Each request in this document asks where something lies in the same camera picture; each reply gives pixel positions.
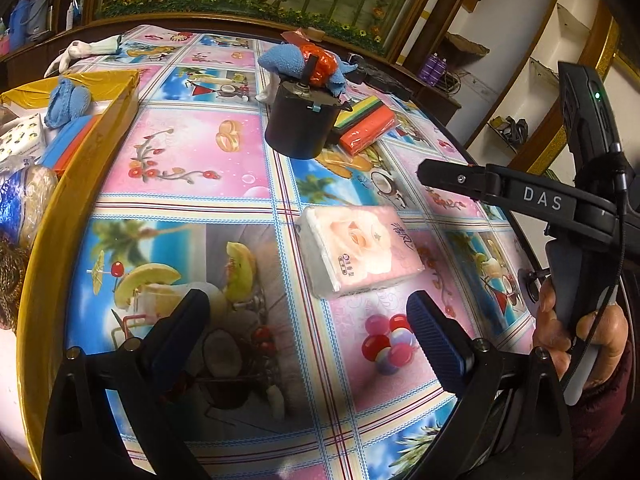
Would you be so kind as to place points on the yellow cardboard box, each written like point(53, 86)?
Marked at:
point(65, 200)

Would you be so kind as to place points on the person's right forearm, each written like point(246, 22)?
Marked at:
point(605, 420)

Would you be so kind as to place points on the white dotted tissue pack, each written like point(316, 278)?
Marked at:
point(20, 135)

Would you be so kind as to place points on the blue and white plastic bag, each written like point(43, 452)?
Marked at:
point(27, 202)

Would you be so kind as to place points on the blue towel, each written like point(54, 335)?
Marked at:
point(282, 60)

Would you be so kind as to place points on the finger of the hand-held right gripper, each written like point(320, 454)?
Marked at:
point(455, 177)

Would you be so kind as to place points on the white rubber glove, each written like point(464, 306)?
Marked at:
point(82, 52)

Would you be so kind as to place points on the person's right hand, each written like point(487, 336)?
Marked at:
point(607, 340)

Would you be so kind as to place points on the small blue cloth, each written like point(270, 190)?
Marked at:
point(67, 102)

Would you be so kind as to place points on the black round pot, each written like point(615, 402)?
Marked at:
point(300, 122)

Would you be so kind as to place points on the orange plastic bag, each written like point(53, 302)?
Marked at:
point(317, 62)

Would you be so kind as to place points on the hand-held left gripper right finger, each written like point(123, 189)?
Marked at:
point(440, 345)

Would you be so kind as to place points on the grey thermos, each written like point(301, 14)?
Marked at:
point(40, 10)

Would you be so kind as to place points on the brown woven pouch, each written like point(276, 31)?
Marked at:
point(12, 285)

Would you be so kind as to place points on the white spray bottle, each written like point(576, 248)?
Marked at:
point(73, 10)

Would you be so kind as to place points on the wooden display cabinet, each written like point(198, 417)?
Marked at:
point(210, 21)

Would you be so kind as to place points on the printed plastic tablecloth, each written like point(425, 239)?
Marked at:
point(190, 170)

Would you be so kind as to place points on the black gadget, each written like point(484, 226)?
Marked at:
point(380, 80)

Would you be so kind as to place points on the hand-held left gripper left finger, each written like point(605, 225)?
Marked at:
point(172, 332)

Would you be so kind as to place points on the multicoloured sponge pack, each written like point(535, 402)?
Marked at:
point(365, 127)

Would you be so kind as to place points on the pink tissue pack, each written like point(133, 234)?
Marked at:
point(360, 247)

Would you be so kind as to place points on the pink containers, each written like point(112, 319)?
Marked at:
point(5, 46)

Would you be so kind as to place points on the blue thermos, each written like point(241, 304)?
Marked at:
point(20, 17)

